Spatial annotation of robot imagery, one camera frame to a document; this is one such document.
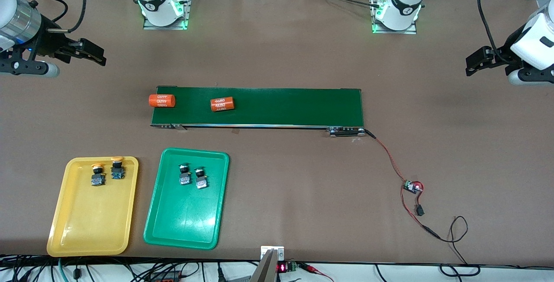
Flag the orange 4680 battery cylinder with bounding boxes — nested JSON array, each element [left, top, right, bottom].
[[148, 94, 176, 108], [210, 96, 235, 113]]

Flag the yellow push button switch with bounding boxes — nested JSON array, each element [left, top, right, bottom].
[[90, 164, 107, 187], [110, 156, 126, 180]]

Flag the green push button switch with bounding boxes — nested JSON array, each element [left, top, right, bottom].
[[178, 163, 193, 186], [193, 167, 209, 190]]

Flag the yellow plastic tray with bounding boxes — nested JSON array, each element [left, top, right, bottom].
[[46, 156, 139, 257]]

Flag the green plastic tray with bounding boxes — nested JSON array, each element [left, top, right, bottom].
[[143, 147, 230, 250]]

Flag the green conveyor belt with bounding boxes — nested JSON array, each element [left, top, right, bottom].
[[150, 85, 369, 138]]

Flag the black power strip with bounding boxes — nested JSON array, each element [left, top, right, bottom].
[[147, 270, 184, 282]]

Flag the red clip lead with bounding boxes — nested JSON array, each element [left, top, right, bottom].
[[299, 263, 335, 282]]

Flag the red black twisted wire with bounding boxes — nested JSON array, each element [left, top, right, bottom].
[[365, 129, 441, 240]]

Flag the thin black power cable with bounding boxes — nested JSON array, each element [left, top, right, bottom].
[[433, 216, 481, 277]]

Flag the grey metal camera bracket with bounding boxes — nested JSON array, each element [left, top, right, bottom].
[[249, 246, 286, 282]]

